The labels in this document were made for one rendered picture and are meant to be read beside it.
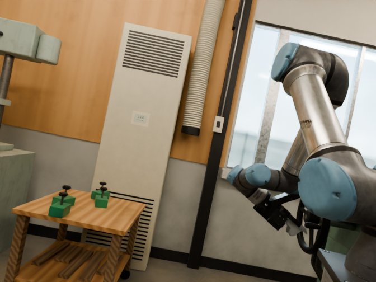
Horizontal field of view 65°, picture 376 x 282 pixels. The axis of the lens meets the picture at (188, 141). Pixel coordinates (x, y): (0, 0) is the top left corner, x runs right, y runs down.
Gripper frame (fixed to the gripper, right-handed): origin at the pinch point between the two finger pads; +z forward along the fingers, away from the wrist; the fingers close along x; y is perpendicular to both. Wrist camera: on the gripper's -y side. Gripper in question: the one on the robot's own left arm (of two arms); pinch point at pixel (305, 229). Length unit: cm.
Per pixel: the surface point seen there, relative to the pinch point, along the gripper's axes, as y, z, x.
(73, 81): 34, -163, -132
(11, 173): 101, -131, -83
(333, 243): -4.7, 24.9, -24.7
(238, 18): -97, -95, -132
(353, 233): -12.3, 20.4, -10.6
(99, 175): 69, -90, -106
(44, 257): 111, -73, -56
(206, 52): -55, -94, -121
